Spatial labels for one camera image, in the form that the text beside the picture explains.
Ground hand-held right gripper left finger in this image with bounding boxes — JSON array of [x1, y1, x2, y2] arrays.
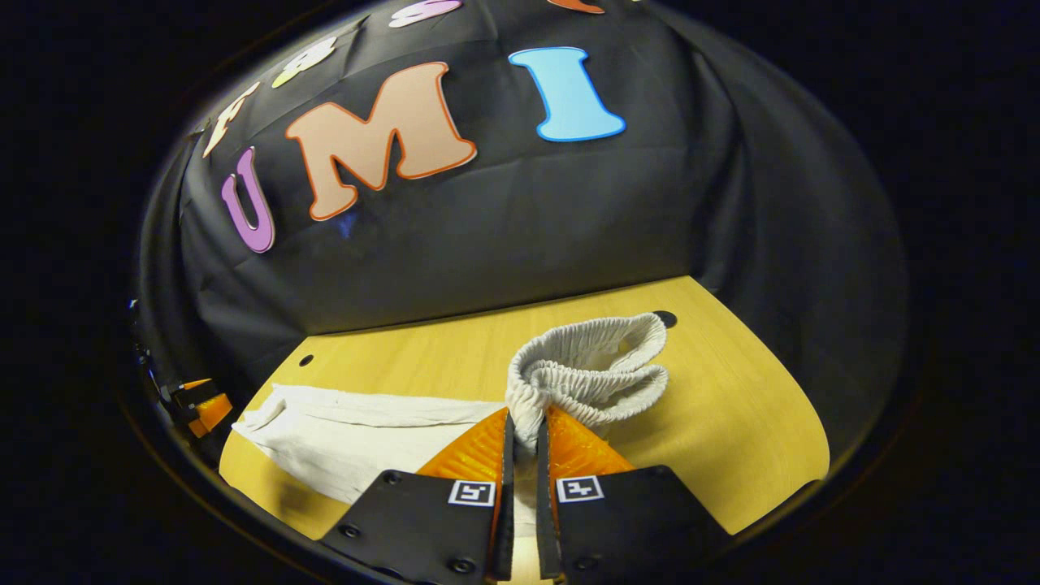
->
[[318, 408, 518, 585]]

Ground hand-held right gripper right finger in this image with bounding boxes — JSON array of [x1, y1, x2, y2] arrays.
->
[[535, 404, 734, 583]]

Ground white jeans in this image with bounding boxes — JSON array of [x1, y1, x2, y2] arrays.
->
[[231, 312, 672, 539]]

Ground black backdrop cloth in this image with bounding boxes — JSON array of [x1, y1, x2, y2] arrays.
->
[[133, 0, 908, 460]]

